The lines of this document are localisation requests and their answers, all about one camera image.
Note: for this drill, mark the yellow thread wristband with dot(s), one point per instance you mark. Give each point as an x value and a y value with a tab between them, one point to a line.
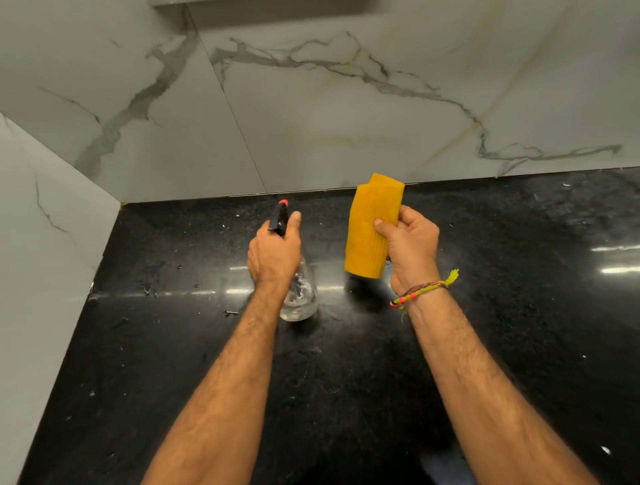
420	290

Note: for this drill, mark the clear spray bottle black trigger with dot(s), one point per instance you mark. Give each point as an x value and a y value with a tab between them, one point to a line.
302	295

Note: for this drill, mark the person's left hand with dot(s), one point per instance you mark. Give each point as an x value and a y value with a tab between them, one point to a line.
275	260

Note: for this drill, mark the person's right hand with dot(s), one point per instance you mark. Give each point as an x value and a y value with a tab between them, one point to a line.
415	250

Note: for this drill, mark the black stone countertop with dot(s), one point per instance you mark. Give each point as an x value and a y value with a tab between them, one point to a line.
350	375

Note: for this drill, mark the person's right forearm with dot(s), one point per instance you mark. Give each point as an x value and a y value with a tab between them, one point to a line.
490	399

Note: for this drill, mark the yellow cleaning cloth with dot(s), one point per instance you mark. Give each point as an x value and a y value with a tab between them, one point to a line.
370	225

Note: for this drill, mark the person's left forearm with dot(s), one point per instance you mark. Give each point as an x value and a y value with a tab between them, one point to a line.
225	399

